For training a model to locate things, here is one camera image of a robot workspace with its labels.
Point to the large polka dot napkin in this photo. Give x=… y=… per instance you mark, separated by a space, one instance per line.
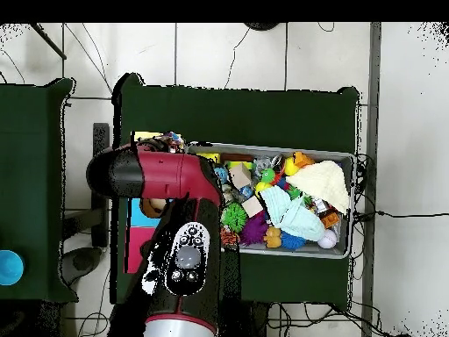
x=173 y=140

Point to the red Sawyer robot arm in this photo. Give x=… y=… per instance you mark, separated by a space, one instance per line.
x=165 y=175

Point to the shallow clear mesh bin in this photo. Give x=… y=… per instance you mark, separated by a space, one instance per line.
x=280 y=250

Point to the wooden box with three holes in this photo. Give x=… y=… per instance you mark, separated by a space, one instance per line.
x=135 y=217

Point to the plain wooden cube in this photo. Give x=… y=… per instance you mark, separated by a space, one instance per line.
x=240 y=175
x=252 y=206

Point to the green spiky ball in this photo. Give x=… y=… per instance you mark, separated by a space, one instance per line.
x=234 y=217

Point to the plush tiger toy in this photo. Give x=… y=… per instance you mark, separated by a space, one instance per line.
x=229 y=238

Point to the purple spiky toy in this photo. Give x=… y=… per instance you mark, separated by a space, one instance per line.
x=254 y=230

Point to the large dark green tablecloth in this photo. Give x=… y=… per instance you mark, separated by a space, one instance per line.
x=245 y=112

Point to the mint green cloth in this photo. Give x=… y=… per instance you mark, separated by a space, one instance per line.
x=298 y=219

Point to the cream knitted cloth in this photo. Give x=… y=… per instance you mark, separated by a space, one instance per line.
x=322 y=182

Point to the white baseball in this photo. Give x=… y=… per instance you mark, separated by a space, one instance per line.
x=327 y=239

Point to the black stand bar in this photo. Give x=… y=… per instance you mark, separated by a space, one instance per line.
x=100 y=135

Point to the dark green side tablecloth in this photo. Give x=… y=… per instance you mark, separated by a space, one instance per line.
x=28 y=175

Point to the black metal rod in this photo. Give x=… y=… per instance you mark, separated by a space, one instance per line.
x=48 y=41

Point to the blue plastic cup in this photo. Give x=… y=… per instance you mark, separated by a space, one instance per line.
x=10 y=268

